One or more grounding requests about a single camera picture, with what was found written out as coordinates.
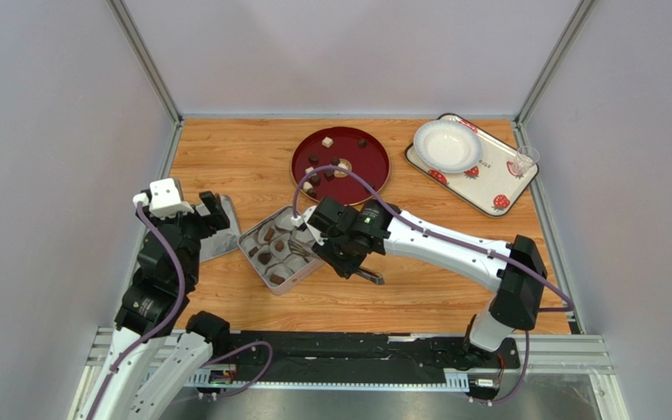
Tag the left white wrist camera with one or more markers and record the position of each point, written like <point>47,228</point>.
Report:
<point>163,199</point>

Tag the brown chocolate bar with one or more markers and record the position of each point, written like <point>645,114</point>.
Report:
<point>276,279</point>
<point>269,234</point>

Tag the strawberry pattern tray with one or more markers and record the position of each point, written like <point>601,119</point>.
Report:
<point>495,181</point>

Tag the square tin box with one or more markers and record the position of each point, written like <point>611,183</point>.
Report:
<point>285,263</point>

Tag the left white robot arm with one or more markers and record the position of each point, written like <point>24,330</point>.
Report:
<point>167,271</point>

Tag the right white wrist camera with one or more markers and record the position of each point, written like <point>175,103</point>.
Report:
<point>302,222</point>

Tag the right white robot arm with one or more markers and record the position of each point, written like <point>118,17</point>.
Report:
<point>513,271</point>

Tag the silver tin lid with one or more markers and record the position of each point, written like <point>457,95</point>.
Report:
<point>225,241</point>

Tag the white paper bowl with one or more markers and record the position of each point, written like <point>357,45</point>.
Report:
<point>448,146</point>

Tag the dark chocolate bottom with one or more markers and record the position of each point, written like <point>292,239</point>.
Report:
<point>264,258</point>

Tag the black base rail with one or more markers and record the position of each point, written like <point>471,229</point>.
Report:
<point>356,357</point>

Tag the metal tongs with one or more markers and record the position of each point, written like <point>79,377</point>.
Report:
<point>371,275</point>

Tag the red round tray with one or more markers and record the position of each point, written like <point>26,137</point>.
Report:
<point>371,163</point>

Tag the clear plastic cup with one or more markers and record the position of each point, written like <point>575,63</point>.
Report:
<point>525,158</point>

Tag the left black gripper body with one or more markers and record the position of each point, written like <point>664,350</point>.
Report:
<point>194,227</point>

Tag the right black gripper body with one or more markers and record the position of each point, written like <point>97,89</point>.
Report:
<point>339,251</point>

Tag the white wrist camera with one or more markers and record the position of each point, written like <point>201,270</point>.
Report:
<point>302,222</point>
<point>163,199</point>

